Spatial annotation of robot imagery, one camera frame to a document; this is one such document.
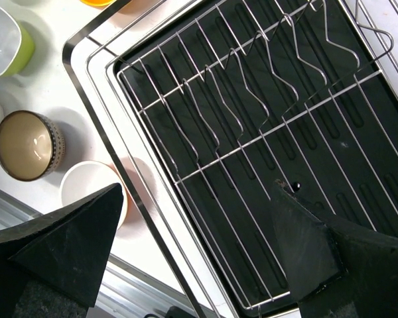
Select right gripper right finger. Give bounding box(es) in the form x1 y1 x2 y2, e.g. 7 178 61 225
271 180 398 317

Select aluminium frame rail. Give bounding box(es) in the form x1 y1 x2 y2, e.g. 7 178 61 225
0 190 212 317

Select brown patterned bowl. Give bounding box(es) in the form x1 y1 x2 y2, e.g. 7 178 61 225
0 110 66 182

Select black drip tray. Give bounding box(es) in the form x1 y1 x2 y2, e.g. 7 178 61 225
113 1 398 317

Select metal wire dish rack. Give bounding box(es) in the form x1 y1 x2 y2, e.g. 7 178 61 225
62 1 398 317

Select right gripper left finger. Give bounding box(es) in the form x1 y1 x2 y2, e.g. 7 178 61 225
0 183 123 317

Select white bowl orange outside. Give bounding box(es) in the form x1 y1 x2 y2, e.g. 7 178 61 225
59 161 129 229

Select orange round bowl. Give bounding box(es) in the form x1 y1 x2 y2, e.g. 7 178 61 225
80 0 115 8

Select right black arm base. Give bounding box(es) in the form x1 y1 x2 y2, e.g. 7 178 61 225
165 306 196 318

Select white square bowl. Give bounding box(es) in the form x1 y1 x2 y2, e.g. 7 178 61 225
0 6 35 77

